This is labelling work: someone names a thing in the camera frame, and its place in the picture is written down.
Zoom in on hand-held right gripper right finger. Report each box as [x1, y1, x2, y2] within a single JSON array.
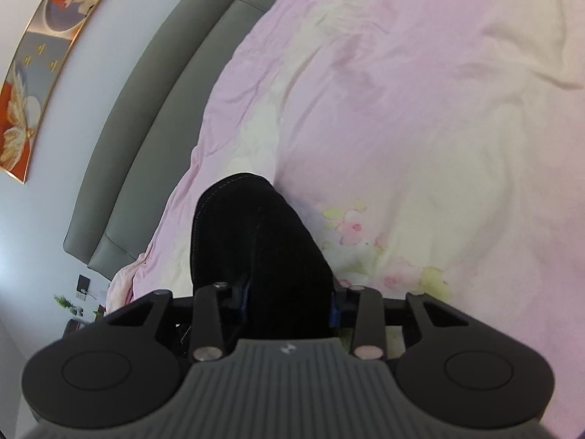
[[328, 285, 469, 362]]

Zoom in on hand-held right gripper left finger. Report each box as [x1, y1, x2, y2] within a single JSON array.
[[107, 281, 252, 363]]

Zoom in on black pants with white drawstring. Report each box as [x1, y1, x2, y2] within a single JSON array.
[[189, 172, 337, 345]]

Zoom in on wooden nightstand with cosmetics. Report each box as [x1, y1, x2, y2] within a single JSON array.
[[63, 304, 108, 331]]

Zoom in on grey padded headboard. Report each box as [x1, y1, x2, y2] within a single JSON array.
[[63, 0, 300, 281]]

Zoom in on pink floral bed blanket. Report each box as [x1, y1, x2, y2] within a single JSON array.
[[106, 0, 585, 360]]

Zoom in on framed wall poster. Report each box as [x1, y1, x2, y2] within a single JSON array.
[[0, 0, 132, 185]]

